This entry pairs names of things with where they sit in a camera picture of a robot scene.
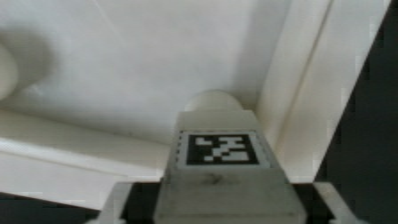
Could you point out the white square table top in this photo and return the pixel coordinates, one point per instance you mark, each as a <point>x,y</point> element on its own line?
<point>119,56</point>

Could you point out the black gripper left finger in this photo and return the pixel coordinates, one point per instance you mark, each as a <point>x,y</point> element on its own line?
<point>127,208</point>

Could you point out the white table leg with tag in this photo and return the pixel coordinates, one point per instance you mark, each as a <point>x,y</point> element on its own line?
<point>223,184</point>

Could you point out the white fence frame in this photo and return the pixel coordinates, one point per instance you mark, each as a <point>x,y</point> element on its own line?
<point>76,184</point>

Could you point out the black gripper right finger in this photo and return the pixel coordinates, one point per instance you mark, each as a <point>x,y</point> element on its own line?
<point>323,204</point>

